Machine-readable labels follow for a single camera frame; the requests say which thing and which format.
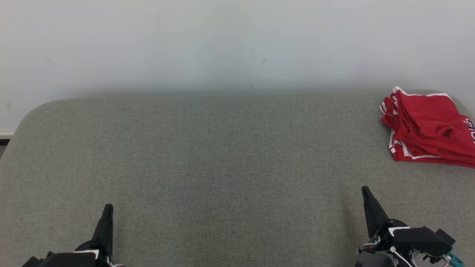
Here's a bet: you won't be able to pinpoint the red basketball jersey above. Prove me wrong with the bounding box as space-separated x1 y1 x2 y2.
379 86 475 168

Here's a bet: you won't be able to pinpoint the red shorts with white stripe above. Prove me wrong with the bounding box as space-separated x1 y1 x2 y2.
381 89 469 158

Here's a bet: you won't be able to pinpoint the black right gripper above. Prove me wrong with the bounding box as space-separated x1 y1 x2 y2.
356 186 453 267

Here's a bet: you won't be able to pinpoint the teal right camera connector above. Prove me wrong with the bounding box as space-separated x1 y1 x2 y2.
446 252 465 267

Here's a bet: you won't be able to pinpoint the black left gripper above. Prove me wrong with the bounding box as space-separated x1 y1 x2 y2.
22 203 123 267

